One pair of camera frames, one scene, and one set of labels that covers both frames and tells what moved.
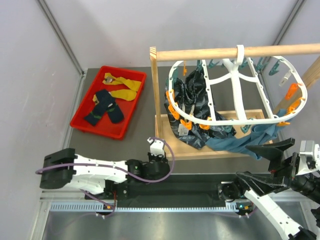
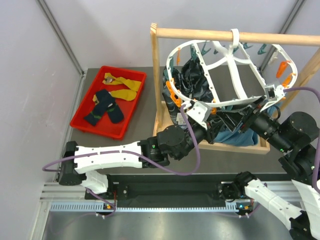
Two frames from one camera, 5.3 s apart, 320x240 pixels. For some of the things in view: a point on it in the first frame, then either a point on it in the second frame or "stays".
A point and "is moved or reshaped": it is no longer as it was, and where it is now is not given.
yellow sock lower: x=125 y=94 stays
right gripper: x=276 y=179 -> x=232 y=117
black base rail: x=196 y=190 stays
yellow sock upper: x=110 y=79 stays
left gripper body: x=159 y=157 -> x=209 y=134
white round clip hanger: x=236 y=69 is moved or reshaped
